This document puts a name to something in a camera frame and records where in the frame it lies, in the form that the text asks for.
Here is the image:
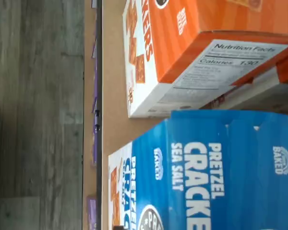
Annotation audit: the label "orange and white cracker box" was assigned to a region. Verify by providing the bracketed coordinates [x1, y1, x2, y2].
[121, 0, 288, 119]

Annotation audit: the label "blue and white pretzel cracker box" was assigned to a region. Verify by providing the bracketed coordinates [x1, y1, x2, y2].
[107, 109, 288, 230]

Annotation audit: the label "black shelf edge rail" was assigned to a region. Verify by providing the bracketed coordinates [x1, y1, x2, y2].
[95, 0, 103, 230]

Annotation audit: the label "brown top shelf board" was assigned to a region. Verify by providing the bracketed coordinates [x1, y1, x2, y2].
[101, 0, 173, 230]

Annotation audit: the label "brown wooden shelf board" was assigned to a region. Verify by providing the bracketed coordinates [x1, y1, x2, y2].
[82, 0, 98, 230]

